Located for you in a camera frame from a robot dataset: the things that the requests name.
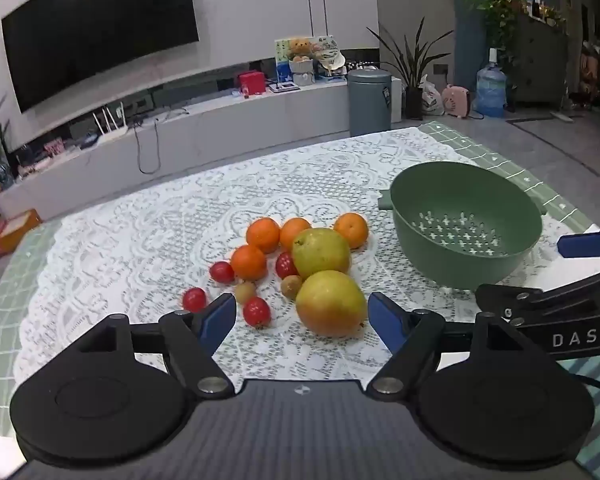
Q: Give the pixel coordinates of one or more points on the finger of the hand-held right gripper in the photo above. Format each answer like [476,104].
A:
[587,245]
[505,297]

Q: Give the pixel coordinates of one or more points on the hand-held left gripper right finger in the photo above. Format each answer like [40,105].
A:
[385,320]

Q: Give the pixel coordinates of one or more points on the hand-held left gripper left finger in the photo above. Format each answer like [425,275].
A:
[217,317]

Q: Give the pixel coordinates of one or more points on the red tomato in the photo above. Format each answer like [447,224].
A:
[283,265]
[222,271]
[194,299]
[256,311]

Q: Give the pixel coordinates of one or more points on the brown kiwi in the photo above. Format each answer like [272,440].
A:
[290,286]
[245,291]

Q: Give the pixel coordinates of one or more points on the yellow red pear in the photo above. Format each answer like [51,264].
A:
[331,302]

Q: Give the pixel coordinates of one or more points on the orange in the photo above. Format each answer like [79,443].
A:
[292,232]
[263,235]
[248,262]
[351,230]

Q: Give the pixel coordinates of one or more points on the yellow green pear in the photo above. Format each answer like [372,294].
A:
[321,252]

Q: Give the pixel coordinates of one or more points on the green colander bowl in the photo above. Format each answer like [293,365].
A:
[430,200]

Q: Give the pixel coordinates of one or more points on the white lace tablecloth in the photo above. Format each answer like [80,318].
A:
[155,220]

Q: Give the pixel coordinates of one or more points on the blue water jug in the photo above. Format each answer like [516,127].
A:
[491,90]

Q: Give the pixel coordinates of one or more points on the white television cabinet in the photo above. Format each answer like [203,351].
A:
[205,130]

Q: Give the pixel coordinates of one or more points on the grey drawer cabinet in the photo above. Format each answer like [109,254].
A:
[537,60]

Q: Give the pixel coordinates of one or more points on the pink pig-shaped heater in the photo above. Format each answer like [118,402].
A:
[457,101]

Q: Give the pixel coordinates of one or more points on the white plastic bag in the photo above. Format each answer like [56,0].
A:
[432,100]

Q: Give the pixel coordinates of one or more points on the white antenna router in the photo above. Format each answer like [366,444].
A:
[112,132]

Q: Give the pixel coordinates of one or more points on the orange cardboard box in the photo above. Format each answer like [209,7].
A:
[25,222]

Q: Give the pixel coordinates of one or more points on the grey pedal trash can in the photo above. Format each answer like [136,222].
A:
[370,102]

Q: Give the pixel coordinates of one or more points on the red box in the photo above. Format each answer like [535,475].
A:
[251,84]

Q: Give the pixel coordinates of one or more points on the small flat scale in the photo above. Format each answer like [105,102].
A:
[286,87]

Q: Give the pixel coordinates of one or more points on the long-leaf potted plant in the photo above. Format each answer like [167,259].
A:
[412,67]

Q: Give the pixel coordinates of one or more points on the trailing green pothos plant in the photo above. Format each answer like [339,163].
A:
[497,7]

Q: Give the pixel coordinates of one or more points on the white hand fan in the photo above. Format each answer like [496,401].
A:
[334,62]

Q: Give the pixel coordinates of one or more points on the illustrated display panel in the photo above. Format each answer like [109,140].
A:
[280,55]

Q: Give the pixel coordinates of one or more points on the teddy bear bouquet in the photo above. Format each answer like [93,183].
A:
[301,57]

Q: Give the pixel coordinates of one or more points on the dark wall socket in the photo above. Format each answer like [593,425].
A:
[440,68]

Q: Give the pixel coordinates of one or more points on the black wall television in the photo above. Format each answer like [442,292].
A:
[100,30]

